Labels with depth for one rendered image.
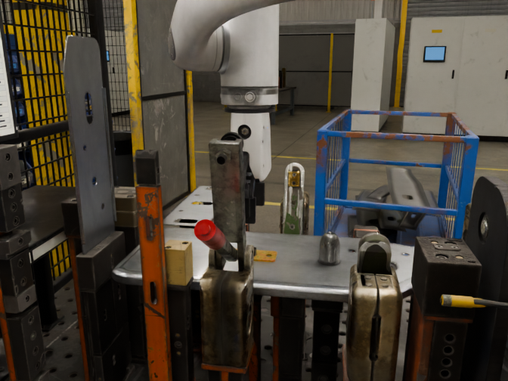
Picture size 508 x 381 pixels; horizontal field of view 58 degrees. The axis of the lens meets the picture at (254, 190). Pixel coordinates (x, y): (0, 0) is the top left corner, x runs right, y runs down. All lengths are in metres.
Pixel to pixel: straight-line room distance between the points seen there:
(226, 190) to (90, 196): 0.32
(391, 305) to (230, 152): 0.24
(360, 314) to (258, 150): 0.27
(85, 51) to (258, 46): 0.29
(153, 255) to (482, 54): 8.16
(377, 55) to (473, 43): 1.50
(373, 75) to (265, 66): 7.81
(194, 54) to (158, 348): 0.40
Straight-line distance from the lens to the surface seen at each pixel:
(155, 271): 0.62
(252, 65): 0.65
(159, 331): 0.66
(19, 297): 0.72
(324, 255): 0.72
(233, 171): 0.53
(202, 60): 0.63
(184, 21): 0.60
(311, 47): 12.63
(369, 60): 8.45
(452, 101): 8.55
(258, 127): 0.65
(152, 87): 3.54
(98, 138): 0.82
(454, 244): 0.52
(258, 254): 0.75
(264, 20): 0.65
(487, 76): 8.60
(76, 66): 0.77
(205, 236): 0.46
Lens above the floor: 1.30
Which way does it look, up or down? 16 degrees down
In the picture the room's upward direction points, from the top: straight up
